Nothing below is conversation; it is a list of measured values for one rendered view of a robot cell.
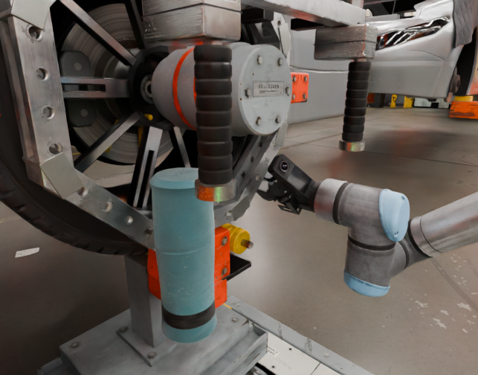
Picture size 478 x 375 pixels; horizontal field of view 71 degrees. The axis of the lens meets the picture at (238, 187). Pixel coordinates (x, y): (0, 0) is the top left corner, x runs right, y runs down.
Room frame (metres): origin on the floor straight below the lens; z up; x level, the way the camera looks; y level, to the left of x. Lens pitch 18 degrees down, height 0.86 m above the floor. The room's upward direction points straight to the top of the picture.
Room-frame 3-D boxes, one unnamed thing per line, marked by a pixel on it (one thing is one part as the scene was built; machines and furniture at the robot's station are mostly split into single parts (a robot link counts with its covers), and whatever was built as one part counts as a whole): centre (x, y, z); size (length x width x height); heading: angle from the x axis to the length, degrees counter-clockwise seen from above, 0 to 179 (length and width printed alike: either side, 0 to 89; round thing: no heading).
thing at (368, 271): (0.62, -0.28, 0.51); 0.12 x 0.09 x 0.12; 127
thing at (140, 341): (0.73, 0.21, 0.32); 0.40 x 0.30 x 0.28; 138
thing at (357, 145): (0.59, -0.20, 0.83); 0.04 x 0.04 x 0.16
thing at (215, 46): (0.34, 0.02, 0.83); 0.04 x 0.04 x 0.16
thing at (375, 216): (0.61, -0.26, 0.62); 0.12 x 0.09 x 0.10; 48
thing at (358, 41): (0.61, -0.18, 0.93); 0.09 x 0.05 x 0.05; 48
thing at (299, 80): (0.86, -0.12, 0.85); 0.09 x 0.08 x 0.07; 138
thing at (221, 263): (0.64, 0.12, 0.48); 0.16 x 0.12 x 0.17; 48
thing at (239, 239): (0.77, 0.08, 0.51); 0.29 x 0.06 x 0.06; 48
